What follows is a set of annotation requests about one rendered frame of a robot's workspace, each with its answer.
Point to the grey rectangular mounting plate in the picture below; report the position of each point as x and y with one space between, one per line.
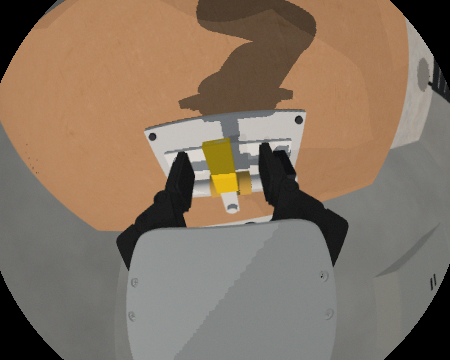
238 126

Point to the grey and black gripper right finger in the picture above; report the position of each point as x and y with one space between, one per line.
290 202

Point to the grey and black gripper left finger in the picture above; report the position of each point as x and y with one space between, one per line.
177 196

